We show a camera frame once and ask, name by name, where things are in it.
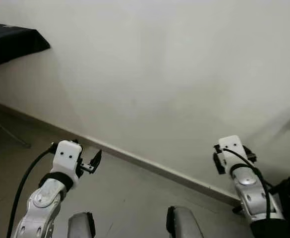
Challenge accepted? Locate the silver left robot leg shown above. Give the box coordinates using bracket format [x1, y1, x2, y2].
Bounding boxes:
[67, 212, 97, 238]

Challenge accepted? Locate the silver robot leg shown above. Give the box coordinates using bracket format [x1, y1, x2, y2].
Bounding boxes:
[166, 205, 205, 238]
[67, 212, 97, 238]

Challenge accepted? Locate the metal folding table leg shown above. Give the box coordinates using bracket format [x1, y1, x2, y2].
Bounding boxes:
[0, 109, 31, 148]

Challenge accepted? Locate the silver right robot leg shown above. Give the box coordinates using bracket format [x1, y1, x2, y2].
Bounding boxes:
[166, 205, 205, 238]

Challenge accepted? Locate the black tablecloth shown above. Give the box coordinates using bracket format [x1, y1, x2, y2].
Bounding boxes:
[0, 21, 51, 70]

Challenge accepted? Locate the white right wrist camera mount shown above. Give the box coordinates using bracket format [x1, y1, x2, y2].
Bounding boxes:
[218, 135, 245, 172]

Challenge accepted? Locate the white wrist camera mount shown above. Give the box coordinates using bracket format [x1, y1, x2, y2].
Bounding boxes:
[51, 140, 84, 180]
[218, 135, 245, 172]

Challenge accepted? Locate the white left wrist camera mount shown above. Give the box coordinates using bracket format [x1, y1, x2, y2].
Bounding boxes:
[51, 140, 84, 180]

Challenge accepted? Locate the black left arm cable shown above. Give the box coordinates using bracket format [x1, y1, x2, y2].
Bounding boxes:
[7, 143, 57, 238]

